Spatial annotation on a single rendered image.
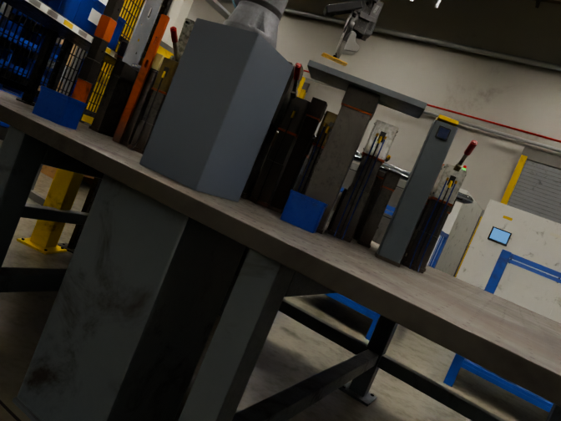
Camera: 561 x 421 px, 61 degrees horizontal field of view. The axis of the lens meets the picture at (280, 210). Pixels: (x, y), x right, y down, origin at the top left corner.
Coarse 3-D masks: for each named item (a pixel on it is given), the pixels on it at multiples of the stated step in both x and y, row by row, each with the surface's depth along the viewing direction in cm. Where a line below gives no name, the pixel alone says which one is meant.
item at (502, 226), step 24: (504, 216) 858; (528, 216) 841; (480, 240) 871; (504, 240) 851; (528, 240) 837; (552, 240) 821; (480, 264) 865; (552, 264) 817; (504, 288) 844; (528, 288) 827; (552, 288) 812; (552, 312) 808
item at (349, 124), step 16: (352, 96) 141; (368, 96) 141; (352, 112) 142; (368, 112) 141; (336, 128) 143; (352, 128) 142; (336, 144) 143; (352, 144) 142; (320, 160) 143; (336, 160) 142; (320, 176) 143; (336, 176) 142; (320, 192) 143; (336, 192) 142; (320, 224) 143
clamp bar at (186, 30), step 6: (186, 18) 171; (186, 24) 170; (192, 24) 171; (186, 30) 171; (180, 36) 172; (186, 36) 172; (180, 42) 172; (186, 42) 172; (180, 48) 173; (180, 54) 173
